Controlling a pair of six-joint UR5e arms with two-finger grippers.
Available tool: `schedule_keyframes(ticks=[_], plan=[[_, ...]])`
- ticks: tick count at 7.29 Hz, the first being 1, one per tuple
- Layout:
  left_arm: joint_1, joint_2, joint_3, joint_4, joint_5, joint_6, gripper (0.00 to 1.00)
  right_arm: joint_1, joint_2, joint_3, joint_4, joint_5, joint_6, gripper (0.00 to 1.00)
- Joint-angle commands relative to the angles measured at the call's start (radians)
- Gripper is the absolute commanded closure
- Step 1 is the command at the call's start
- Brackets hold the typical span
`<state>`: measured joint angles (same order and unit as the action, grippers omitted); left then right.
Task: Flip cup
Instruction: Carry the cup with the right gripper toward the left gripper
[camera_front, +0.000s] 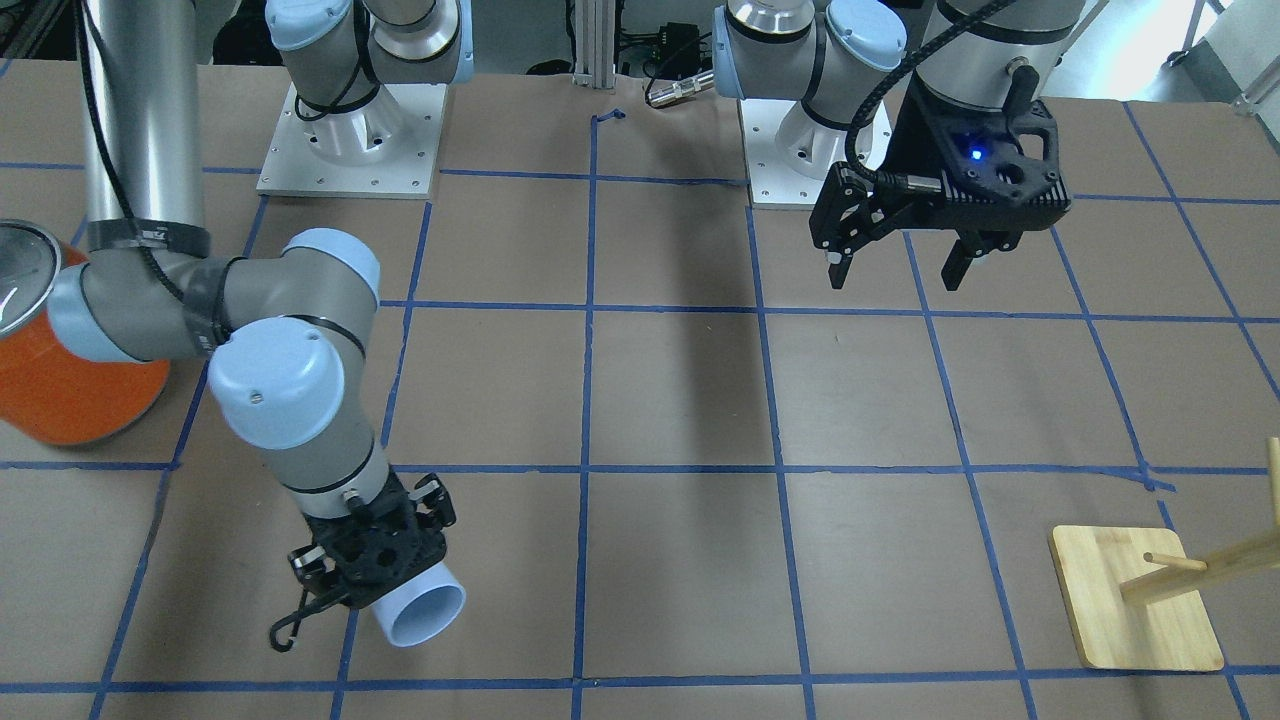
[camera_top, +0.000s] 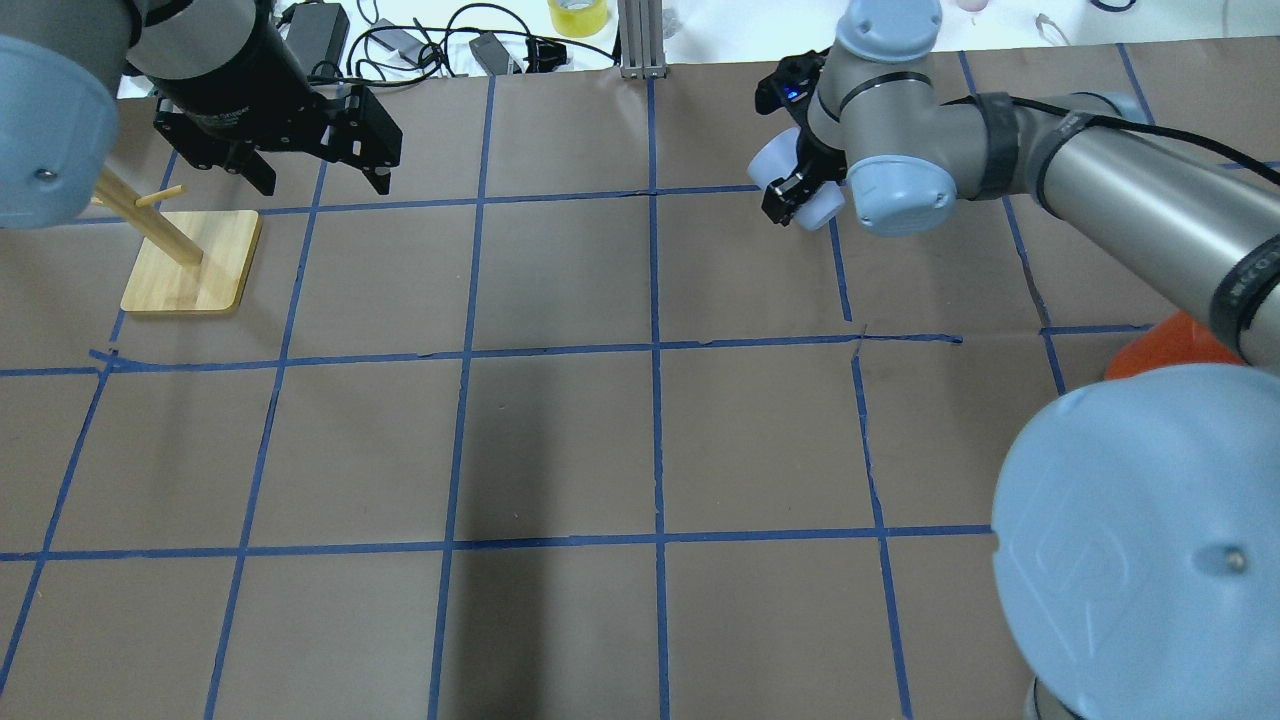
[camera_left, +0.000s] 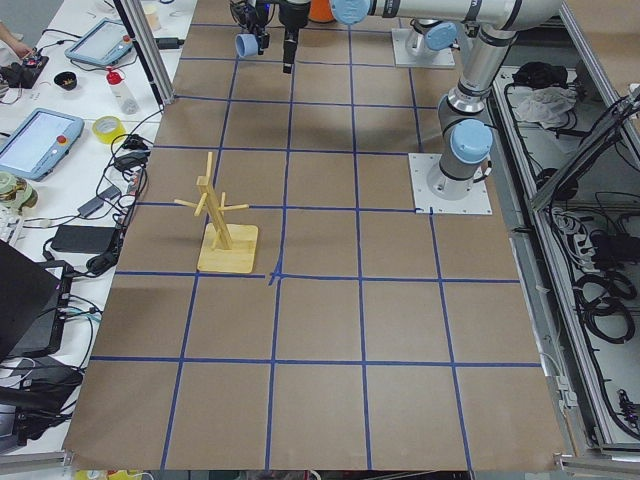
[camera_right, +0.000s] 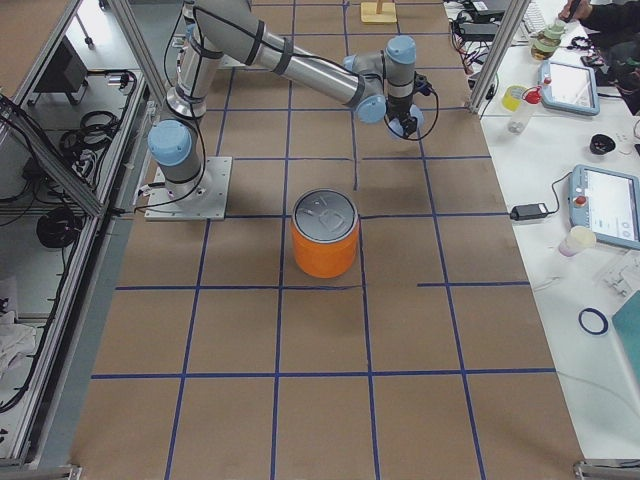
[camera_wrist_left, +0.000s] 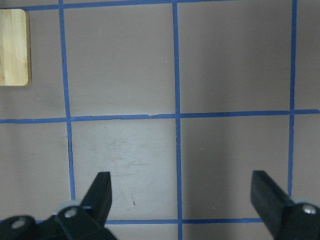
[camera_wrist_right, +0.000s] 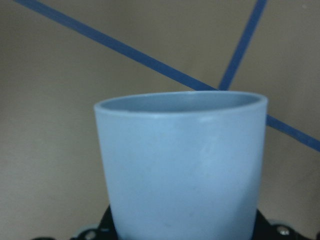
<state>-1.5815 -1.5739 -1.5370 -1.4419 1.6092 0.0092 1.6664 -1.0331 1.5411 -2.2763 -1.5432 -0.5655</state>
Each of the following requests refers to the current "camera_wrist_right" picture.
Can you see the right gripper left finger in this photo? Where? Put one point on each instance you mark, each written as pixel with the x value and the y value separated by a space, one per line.
pixel 105 230

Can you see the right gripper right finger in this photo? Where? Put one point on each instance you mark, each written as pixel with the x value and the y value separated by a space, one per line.
pixel 264 230

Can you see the light blue plastic cup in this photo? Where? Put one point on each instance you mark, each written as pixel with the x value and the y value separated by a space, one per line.
pixel 183 165

